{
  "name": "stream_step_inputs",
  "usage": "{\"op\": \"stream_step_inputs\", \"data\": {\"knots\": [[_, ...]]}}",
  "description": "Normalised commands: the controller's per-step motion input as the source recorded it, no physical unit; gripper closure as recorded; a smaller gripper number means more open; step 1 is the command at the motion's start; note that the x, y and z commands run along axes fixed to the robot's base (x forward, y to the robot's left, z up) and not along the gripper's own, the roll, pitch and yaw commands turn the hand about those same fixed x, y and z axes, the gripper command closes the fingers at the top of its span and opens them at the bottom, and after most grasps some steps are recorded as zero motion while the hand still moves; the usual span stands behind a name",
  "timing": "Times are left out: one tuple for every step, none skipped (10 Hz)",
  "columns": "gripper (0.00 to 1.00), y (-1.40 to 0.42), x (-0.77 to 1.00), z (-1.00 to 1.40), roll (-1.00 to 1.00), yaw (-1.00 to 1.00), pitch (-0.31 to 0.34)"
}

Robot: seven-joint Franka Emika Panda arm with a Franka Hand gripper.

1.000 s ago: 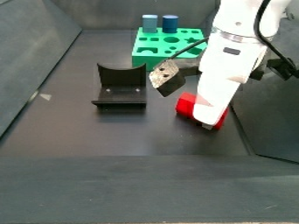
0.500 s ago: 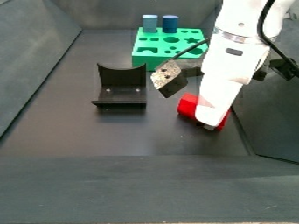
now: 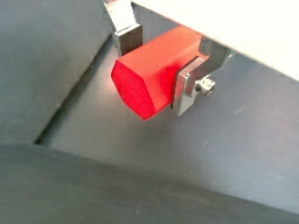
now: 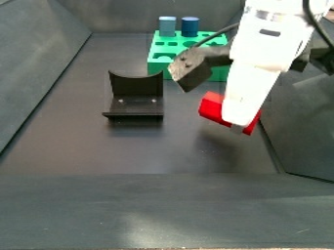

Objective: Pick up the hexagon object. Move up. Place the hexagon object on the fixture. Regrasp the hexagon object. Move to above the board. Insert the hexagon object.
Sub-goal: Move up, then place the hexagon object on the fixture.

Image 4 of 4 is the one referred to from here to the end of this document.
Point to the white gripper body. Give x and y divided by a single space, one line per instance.
272 38

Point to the red hexagon prism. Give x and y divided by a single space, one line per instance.
209 110

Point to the dark blue cylinder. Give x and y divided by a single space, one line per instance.
190 26

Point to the grey-blue square block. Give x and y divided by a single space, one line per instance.
168 24

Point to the green shape sorter block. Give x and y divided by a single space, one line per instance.
168 47

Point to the black curved holder stand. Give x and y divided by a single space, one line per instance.
137 96

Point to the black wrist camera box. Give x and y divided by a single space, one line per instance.
190 69

